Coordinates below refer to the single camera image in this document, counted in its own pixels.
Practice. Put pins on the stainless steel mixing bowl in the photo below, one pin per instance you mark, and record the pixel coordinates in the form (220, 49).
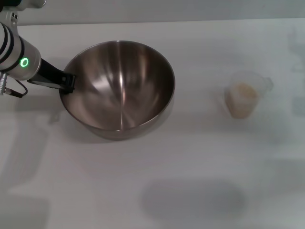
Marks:
(124, 90)

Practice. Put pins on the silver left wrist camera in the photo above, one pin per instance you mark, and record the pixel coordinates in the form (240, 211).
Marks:
(21, 4)

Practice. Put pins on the white rice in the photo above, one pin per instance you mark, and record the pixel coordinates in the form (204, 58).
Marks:
(243, 95)

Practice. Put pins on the clear plastic measuring cup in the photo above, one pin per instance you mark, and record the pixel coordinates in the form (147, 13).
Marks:
(238, 76)

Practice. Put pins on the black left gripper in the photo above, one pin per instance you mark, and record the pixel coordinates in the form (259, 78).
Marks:
(48, 72)

